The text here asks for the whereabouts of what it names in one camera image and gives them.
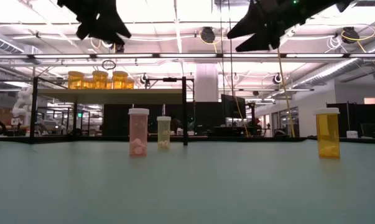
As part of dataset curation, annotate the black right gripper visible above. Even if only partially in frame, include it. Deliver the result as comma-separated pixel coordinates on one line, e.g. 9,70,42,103
226,0,354,52

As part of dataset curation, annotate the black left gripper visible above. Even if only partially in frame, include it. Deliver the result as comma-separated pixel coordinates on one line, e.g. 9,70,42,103
57,0,132,45

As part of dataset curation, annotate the amber bottle with mixed capsules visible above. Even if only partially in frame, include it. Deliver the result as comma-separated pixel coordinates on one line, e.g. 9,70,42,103
112,70,129,90

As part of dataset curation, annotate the pink medicine bottle white cap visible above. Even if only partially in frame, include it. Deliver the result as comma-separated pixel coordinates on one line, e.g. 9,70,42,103
128,108,150,158

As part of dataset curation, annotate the yellow medicine bottle white cap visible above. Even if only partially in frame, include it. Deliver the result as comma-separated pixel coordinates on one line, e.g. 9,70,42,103
313,107,341,160

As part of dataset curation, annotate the pale green medicine bottle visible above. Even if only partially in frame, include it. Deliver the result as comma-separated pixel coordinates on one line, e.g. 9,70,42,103
156,116,172,150

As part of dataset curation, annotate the black computer monitor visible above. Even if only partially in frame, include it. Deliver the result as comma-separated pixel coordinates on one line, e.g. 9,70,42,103
221,94,247,119

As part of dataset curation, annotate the white robot figure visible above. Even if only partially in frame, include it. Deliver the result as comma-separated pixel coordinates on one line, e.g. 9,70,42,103
11,86,33,136

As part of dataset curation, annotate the black office partition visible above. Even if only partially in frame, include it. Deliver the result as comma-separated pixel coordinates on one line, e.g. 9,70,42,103
326,98,375,139

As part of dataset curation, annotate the black cable ring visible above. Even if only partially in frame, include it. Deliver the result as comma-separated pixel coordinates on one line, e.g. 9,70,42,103
101,58,117,71

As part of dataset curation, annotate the black hanging cable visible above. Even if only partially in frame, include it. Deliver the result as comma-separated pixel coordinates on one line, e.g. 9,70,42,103
218,0,224,84

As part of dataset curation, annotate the yellow hanging cable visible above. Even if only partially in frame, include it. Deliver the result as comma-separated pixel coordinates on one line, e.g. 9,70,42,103
276,48,296,138

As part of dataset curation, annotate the black metal shelf frame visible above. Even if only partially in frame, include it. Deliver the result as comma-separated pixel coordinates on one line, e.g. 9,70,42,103
29,75,196,147

